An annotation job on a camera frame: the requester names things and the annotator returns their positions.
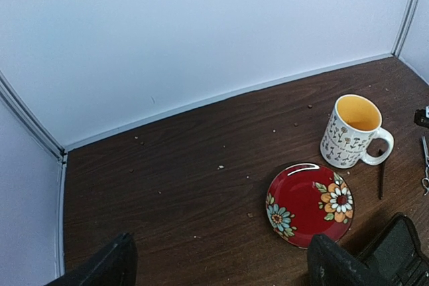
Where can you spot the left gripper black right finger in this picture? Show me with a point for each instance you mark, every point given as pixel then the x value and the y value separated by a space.
pixel 329 264

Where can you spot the silver hair cutting scissors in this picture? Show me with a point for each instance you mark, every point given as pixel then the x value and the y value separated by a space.
pixel 425 179

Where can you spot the right aluminium frame post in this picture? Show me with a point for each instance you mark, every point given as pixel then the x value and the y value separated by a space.
pixel 405 25

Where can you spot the white floral mug yellow inside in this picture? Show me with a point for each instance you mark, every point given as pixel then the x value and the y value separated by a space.
pixel 354 123

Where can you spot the black zippered tool case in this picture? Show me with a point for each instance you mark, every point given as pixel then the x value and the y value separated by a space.
pixel 396 253

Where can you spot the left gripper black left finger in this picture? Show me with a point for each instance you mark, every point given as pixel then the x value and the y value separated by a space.
pixel 114 264

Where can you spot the left aluminium frame post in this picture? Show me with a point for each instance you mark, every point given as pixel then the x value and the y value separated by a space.
pixel 22 112

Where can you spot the red floral plate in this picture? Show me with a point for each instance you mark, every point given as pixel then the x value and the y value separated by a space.
pixel 306 199

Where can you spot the aluminium frame post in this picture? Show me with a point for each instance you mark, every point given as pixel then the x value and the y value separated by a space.
pixel 22 112
pixel 405 25

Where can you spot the black hair clip near mug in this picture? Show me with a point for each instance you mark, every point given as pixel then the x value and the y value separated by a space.
pixel 381 180

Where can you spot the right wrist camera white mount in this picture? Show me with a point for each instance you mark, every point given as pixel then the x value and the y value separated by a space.
pixel 421 117

